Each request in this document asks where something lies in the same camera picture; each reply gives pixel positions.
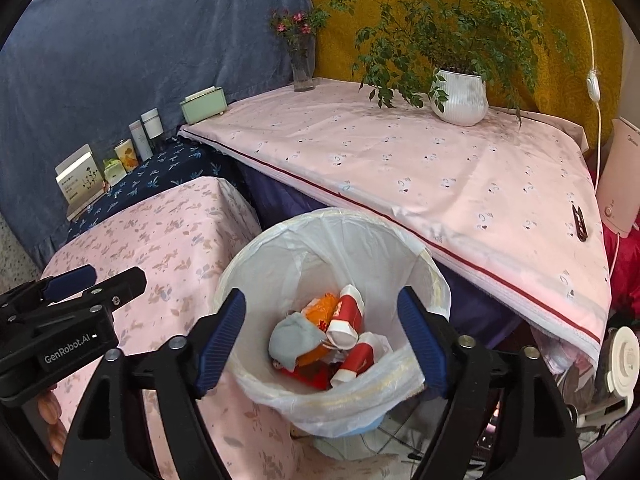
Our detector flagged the white cable with switch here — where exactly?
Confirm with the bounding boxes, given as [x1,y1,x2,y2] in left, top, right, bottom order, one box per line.
[562,0,624,281]

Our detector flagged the white ribbed plant pot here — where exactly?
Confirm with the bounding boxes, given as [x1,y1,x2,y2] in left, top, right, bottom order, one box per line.
[431,70,489,127]

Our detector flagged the red paper cup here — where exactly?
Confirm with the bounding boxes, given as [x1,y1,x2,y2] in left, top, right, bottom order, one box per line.
[326,284,364,350]
[330,332,393,388]

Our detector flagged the white round device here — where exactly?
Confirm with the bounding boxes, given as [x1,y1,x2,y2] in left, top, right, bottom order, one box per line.
[605,326,639,413]

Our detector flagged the glass vase pink flowers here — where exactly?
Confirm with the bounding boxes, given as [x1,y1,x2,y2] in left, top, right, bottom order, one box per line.
[269,6,329,92]

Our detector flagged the yellow backdrop cloth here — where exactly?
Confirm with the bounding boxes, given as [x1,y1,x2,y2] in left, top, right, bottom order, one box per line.
[314,0,624,145]

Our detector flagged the orange plastic wrapper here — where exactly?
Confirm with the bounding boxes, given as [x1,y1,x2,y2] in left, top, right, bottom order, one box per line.
[296,292,338,366]

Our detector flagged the green potted plant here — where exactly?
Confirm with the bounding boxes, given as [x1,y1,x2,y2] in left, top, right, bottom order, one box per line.
[318,0,576,113]

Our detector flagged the pink white appliance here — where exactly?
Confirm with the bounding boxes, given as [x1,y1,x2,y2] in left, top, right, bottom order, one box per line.
[597,117,640,237]

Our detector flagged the person's left hand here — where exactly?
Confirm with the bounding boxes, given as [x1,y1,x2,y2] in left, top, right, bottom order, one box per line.
[37,386,67,467]

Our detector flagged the small green white box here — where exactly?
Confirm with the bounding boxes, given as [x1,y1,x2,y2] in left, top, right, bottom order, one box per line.
[103,158,127,186]

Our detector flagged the navy floral tablecloth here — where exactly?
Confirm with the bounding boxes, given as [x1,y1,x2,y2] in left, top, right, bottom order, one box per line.
[67,136,248,242]

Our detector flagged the dark red scrunchie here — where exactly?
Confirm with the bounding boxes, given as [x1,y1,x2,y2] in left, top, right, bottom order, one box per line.
[272,361,336,391]

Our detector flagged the white jar container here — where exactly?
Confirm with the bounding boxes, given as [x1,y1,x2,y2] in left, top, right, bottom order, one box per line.
[140,108,164,140]

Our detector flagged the white open gift box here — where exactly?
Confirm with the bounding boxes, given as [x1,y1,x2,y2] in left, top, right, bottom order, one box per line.
[55,144,105,220]

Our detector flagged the mint green tissue box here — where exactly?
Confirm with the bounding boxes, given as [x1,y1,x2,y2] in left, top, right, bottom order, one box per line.
[180,87,227,125]

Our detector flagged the tall white bottle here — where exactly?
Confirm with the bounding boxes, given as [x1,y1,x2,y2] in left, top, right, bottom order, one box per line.
[129,120,153,162]

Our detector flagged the grey drawstring pouch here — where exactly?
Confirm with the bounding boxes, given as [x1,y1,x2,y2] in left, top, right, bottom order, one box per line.
[268,312,326,372]

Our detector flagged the orange print can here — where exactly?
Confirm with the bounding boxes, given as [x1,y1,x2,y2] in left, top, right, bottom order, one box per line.
[114,139,139,174]

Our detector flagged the pink bird print tablecloth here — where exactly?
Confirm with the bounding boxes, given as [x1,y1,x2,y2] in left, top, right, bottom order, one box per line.
[181,79,611,370]

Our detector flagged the blue backdrop cloth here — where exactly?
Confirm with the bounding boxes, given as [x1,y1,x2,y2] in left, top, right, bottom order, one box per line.
[1,0,310,266]

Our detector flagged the white lined trash bin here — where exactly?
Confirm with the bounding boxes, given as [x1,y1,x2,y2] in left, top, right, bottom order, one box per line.
[216,208,451,438]

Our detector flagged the pink rabbit print tablecloth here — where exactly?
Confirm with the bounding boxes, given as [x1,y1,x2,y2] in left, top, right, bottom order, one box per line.
[44,177,410,479]

